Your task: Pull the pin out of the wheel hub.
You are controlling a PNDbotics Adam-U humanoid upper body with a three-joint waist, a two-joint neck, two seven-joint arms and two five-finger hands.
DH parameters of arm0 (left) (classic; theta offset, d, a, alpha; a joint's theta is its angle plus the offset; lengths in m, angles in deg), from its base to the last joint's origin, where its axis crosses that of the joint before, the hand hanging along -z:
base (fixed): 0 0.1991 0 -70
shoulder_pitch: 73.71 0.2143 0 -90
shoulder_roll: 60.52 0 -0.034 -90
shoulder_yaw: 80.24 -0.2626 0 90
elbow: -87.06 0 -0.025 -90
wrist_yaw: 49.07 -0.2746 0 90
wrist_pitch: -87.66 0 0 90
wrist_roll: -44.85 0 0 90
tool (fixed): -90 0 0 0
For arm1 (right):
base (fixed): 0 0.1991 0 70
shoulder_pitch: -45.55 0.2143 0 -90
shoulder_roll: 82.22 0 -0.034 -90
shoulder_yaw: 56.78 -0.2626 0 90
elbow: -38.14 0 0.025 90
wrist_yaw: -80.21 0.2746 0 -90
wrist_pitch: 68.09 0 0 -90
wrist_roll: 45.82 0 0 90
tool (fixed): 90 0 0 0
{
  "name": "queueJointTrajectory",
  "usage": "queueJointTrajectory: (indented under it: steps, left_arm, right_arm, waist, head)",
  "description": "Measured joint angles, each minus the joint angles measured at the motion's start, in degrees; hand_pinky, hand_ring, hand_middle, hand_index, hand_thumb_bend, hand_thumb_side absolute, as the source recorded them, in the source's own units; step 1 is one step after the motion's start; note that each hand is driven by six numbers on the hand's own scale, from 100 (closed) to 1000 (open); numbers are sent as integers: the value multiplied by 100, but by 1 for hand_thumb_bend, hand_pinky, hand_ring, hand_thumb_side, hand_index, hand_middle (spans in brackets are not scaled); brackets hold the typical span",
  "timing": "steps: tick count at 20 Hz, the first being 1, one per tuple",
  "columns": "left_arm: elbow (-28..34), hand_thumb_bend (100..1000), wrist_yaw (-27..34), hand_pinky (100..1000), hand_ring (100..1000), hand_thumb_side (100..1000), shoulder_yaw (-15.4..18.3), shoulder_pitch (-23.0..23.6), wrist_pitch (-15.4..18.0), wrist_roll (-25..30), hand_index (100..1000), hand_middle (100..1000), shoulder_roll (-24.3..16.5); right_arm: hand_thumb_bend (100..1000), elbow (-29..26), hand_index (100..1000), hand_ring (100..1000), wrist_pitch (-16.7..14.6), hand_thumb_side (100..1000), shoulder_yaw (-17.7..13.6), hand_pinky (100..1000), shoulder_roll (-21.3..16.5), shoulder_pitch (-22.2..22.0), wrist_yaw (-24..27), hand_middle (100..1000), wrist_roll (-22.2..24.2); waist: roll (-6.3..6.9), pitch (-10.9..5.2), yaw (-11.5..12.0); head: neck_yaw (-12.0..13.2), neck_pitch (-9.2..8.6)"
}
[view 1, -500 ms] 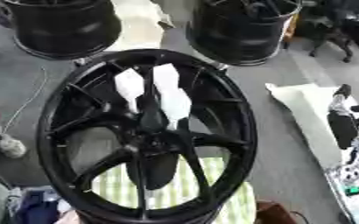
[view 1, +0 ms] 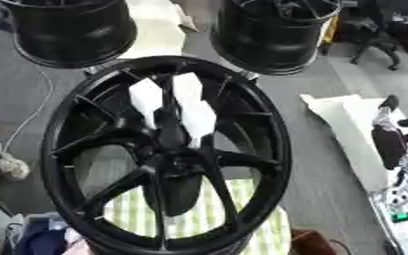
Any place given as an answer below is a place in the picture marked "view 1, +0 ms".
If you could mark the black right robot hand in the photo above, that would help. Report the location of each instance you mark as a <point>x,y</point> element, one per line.
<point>388,146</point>

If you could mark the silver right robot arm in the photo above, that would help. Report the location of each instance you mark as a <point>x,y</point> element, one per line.
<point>402,205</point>

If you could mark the black wheel rim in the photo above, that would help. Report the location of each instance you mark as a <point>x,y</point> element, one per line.
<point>271,36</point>
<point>74,30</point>

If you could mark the black spoked wheel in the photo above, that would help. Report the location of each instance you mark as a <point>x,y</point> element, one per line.
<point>114,132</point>

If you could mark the white foam sheet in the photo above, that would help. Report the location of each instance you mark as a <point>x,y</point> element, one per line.
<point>352,132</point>

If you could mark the black office chair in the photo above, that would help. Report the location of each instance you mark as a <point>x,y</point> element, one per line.
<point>376,30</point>

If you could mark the brown bag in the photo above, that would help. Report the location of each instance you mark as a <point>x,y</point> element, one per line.
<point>311,243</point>

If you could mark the white board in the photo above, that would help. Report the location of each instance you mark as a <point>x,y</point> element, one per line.
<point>155,30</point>

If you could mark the blue bag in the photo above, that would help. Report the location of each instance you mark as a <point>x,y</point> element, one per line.
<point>45,239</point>

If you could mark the beige fuzzy cloth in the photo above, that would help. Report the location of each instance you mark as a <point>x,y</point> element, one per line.
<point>15,167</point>

